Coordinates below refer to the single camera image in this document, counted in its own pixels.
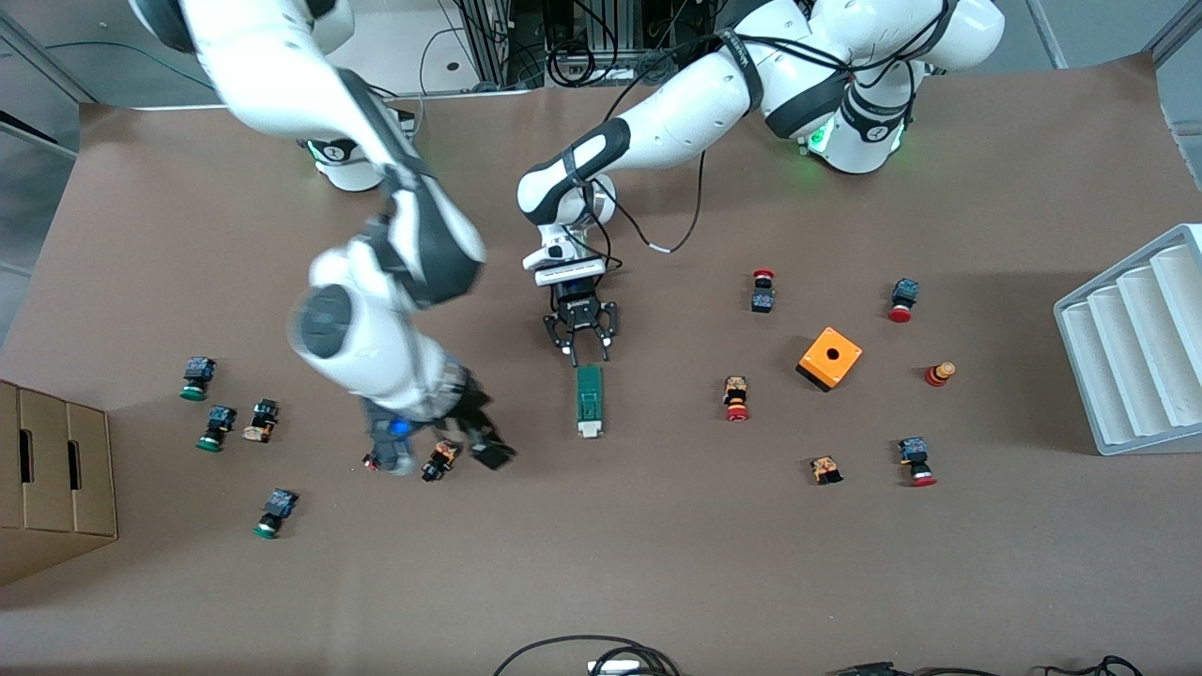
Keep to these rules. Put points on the white platform board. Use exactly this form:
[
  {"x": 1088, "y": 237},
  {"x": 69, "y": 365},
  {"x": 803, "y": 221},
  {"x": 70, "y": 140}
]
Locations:
[{"x": 423, "y": 47}]

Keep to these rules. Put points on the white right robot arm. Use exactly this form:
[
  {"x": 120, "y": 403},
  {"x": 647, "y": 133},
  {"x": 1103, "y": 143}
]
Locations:
[{"x": 282, "y": 56}]

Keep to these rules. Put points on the small orange contact block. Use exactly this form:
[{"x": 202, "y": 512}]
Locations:
[{"x": 825, "y": 468}]

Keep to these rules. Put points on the red button orange block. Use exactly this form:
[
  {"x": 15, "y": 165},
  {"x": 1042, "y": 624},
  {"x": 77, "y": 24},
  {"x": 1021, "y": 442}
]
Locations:
[{"x": 736, "y": 398}]

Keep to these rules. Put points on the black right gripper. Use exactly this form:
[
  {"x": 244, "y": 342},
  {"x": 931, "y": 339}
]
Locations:
[{"x": 466, "y": 406}]

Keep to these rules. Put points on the green mushroom push button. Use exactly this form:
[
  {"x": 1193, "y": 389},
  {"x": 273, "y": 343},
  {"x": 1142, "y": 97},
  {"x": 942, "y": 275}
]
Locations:
[
  {"x": 197, "y": 377},
  {"x": 274, "y": 513},
  {"x": 216, "y": 427}
]

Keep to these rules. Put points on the red button black block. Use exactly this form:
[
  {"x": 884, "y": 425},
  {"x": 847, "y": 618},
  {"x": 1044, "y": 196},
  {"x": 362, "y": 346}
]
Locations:
[{"x": 762, "y": 293}]

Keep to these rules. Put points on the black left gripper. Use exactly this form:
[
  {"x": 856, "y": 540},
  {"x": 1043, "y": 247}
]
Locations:
[{"x": 576, "y": 311}]

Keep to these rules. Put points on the white ridged plastic tray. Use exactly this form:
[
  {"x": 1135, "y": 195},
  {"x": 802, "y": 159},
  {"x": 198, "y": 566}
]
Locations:
[{"x": 1127, "y": 394}]

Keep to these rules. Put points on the brown cardboard box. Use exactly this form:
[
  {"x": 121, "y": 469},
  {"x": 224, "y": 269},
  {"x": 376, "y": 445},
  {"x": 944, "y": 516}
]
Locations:
[{"x": 56, "y": 507}]

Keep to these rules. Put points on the red button blue block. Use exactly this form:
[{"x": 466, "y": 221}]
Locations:
[
  {"x": 916, "y": 461},
  {"x": 903, "y": 300}
]

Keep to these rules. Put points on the green load switch white lever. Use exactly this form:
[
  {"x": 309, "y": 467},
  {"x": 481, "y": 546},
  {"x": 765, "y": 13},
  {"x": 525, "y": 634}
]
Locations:
[{"x": 590, "y": 399}]

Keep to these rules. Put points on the orange button enclosure box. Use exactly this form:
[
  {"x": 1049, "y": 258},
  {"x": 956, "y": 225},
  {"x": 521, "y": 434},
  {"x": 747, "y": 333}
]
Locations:
[{"x": 829, "y": 358}]

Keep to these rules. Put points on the red orange emergency knob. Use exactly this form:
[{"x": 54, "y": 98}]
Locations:
[{"x": 939, "y": 373}]

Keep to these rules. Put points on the white plug adapter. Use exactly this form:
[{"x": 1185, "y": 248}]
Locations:
[{"x": 615, "y": 668}]

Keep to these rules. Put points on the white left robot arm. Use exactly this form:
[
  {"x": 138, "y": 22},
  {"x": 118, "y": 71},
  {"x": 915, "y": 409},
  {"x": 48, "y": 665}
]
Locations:
[{"x": 704, "y": 103}]

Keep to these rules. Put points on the black round button orange block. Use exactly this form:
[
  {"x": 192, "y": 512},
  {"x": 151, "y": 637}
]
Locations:
[{"x": 438, "y": 462}]

